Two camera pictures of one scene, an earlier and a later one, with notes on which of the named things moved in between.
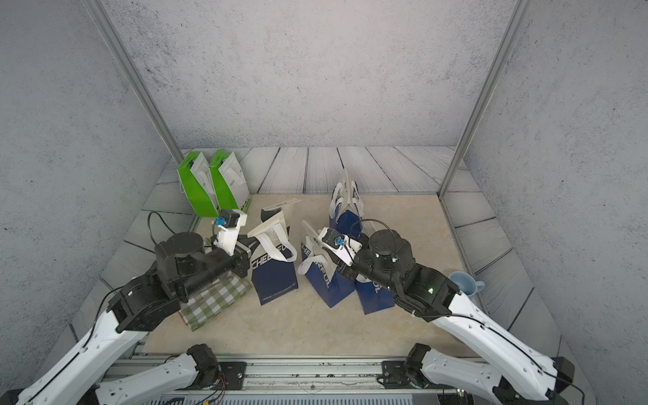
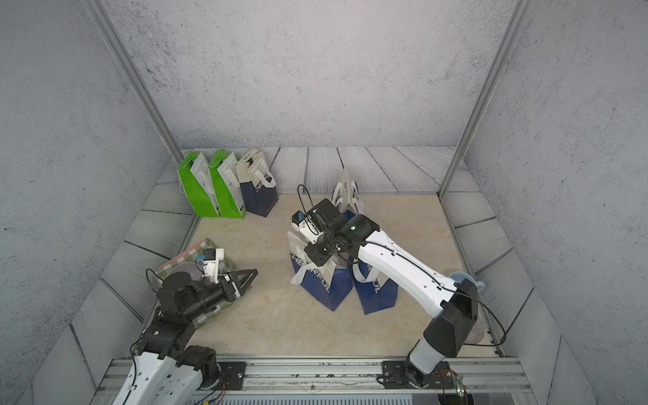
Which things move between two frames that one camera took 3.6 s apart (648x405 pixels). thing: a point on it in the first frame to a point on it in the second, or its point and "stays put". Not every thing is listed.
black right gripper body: (368, 266) to (322, 250)
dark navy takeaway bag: (272, 259) to (257, 182)
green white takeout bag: (196, 177) stays put
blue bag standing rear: (347, 209) stays put
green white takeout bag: (229, 180) stays put
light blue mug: (467, 283) stays put
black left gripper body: (237, 261) to (231, 295)
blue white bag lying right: (373, 296) stays put
